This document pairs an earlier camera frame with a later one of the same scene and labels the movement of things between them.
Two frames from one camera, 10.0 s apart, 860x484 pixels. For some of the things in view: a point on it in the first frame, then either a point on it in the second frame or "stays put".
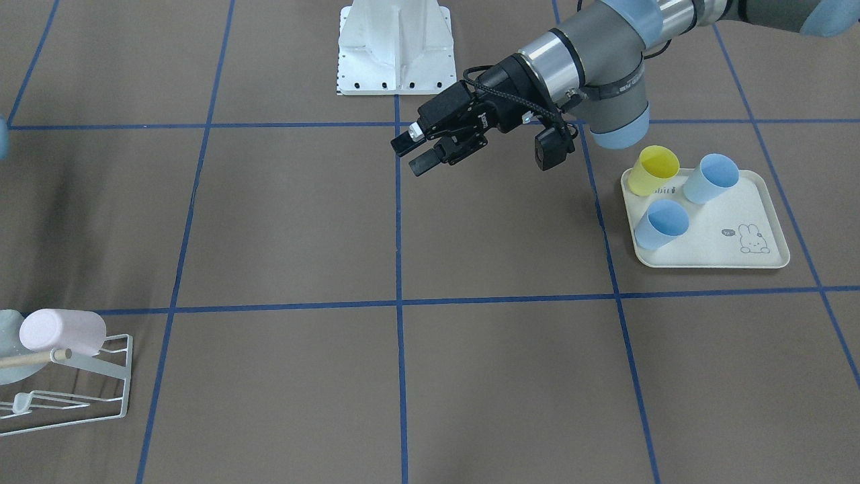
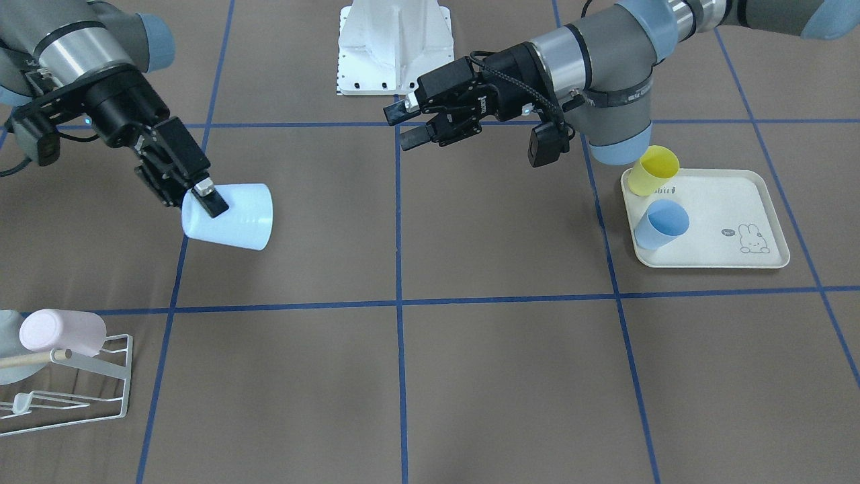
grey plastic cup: (11, 348) stays put
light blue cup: (715, 173) to (247, 224)
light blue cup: (664, 220) stays put
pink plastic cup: (78, 331) stays put
